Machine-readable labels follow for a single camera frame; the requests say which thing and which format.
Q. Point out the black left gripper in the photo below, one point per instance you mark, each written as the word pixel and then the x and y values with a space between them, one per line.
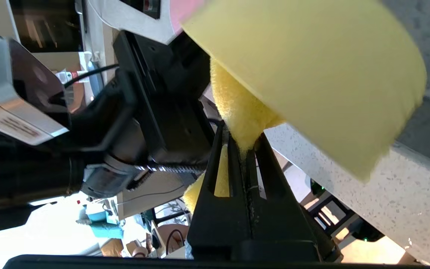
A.
pixel 170 112

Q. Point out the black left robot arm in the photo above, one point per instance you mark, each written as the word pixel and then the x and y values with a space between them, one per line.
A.
pixel 13 179

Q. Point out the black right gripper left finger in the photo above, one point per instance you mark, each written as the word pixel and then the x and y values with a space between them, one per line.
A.
pixel 218 231

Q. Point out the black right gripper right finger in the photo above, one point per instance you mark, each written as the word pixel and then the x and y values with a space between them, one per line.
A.
pixel 282 231

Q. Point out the yellow plastic bowl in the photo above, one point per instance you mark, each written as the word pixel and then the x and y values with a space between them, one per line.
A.
pixel 312 74

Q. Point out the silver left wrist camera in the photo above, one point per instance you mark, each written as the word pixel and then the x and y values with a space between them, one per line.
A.
pixel 17 97

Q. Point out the pink plastic bowl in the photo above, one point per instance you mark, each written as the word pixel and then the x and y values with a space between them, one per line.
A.
pixel 185 13

